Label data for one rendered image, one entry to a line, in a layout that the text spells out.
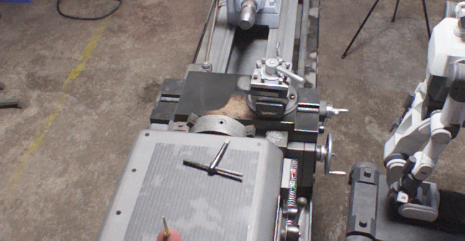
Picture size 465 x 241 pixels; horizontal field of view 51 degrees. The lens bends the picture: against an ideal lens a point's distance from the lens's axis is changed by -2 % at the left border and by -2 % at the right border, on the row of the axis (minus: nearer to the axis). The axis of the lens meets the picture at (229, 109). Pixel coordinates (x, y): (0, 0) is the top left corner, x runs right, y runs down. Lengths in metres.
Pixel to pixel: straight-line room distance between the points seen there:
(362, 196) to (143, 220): 1.74
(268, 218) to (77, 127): 2.48
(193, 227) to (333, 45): 3.09
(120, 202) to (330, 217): 1.80
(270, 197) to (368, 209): 1.46
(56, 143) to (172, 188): 2.26
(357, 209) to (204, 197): 1.55
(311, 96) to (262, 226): 1.15
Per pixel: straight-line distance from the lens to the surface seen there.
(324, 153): 2.46
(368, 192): 3.00
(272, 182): 1.57
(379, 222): 2.93
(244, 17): 2.58
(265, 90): 2.19
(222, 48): 2.83
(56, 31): 4.84
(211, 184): 1.53
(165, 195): 1.52
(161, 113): 2.44
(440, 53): 2.11
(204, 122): 1.89
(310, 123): 2.36
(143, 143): 1.67
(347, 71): 4.06
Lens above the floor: 2.54
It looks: 44 degrees down
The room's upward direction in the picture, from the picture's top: 3 degrees counter-clockwise
